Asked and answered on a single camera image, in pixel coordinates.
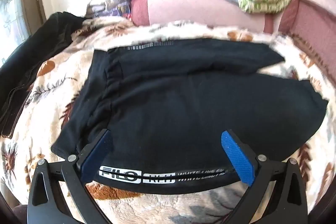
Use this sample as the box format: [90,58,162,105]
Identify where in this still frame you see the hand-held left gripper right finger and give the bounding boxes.
[221,130,309,224]

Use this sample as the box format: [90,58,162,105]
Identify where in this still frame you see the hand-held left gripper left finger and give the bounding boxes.
[28,129,114,224]

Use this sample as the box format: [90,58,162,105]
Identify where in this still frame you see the black pants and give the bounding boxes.
[51,39,329,191]

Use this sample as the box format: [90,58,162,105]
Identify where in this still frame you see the leaf print fleece blanket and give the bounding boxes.
[0,17,336,224]

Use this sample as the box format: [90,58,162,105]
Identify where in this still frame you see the dark jacket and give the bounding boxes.
[0,11,87,139]

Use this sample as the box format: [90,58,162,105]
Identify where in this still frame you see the purple patterned cloth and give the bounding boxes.
[105,2,132,20]

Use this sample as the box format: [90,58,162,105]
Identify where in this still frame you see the pink bolster pillow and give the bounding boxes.
[130,0,300,33]

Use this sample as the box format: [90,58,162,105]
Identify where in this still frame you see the window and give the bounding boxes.
[0,0,30,64]

